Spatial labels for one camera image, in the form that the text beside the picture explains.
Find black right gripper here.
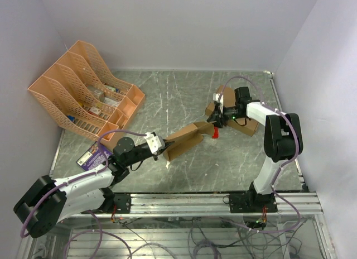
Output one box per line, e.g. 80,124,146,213
206,104,244,128

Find cardboard box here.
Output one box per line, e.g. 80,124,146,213
163,121,214,161
222,87,259,137

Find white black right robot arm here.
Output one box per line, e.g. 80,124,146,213
207,87,303,212

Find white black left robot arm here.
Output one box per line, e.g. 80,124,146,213
13,133,173,238

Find closed folded cardboard box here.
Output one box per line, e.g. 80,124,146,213
222,87,259,137

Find red flat block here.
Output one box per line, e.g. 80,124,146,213
212,127,219,139

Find purple book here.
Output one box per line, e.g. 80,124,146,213
76,142,129,186

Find pink plastic desk organizer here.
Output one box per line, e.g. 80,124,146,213
28,41,146,149

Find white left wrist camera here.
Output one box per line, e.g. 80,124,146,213
144,132,165,155

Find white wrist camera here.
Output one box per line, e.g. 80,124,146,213
213,93,224,113
144,132,165,155

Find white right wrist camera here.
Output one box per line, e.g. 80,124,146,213
213,93,224,113

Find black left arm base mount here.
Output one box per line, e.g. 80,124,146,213
97,193,132,214

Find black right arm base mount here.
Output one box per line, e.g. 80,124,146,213
229,191,278,213

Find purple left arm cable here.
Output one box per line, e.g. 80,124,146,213
21,129,148,259

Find aluminium frame rail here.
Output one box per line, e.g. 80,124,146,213
29,192,324,217

